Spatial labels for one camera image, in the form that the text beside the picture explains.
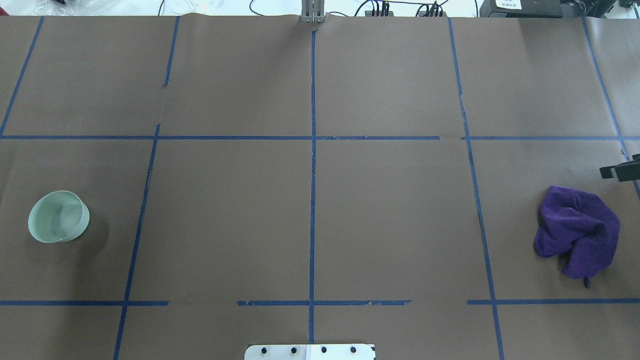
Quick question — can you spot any aluminium extrusion post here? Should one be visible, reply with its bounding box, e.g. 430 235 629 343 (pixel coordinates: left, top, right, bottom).
301 0 326 24

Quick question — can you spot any pale green bowl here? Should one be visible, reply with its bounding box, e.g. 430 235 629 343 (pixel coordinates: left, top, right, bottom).
27 190 90 244

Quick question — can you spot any purple crumpled cloth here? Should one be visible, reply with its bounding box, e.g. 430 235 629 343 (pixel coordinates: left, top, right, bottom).
534 186 621 289

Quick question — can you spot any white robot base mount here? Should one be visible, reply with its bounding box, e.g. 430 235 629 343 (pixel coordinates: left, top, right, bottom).
244 343 377 360

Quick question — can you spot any clear plastic bag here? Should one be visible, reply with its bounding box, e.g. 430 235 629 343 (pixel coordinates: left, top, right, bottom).
29 0 124 16

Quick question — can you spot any black equipment box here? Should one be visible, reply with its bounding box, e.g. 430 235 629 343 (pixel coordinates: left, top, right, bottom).
479 0 618 19

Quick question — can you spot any power strip with plugs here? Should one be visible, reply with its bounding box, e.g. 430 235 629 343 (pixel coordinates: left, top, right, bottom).
354 0 447 18

